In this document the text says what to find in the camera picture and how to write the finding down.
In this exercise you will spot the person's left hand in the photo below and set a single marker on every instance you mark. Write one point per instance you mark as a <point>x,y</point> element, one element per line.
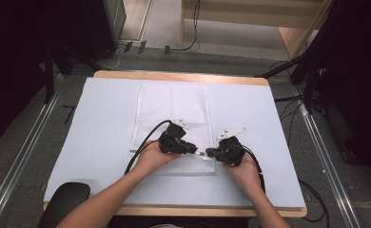
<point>152,156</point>

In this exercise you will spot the dark curtain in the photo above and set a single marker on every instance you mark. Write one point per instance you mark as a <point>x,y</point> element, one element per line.
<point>9,63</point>
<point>364,79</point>

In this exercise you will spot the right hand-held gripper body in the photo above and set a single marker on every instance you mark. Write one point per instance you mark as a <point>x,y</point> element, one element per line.
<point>230,150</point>

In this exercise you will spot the white mesh laundry bag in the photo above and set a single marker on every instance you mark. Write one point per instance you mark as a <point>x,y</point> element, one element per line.
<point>174,101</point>

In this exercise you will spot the white table sheet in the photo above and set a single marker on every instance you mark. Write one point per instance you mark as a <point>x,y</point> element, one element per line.
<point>104,110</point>

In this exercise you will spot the person's right hand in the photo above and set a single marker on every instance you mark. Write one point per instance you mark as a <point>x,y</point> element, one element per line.
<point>247,172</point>

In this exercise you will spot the black tripod stand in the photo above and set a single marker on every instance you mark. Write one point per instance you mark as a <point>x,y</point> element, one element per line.
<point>310,85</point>

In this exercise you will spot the metal floor rail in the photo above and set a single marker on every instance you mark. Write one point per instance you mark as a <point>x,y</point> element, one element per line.
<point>326,161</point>
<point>22,148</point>

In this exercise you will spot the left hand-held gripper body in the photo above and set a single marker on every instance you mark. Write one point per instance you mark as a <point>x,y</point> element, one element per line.
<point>172,141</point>

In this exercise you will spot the person's dark clothing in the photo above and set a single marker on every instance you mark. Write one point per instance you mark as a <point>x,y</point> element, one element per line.
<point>190,222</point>

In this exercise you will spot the black cabinet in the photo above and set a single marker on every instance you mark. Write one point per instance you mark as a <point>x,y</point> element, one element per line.
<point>101,25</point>

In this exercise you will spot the black metal stand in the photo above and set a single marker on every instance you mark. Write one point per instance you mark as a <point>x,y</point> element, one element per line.
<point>49,79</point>

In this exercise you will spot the light wooden furniture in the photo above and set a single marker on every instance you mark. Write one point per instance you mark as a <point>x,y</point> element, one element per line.
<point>253,18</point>

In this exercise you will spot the wooden table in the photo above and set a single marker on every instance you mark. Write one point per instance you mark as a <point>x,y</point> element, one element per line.
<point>174,75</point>

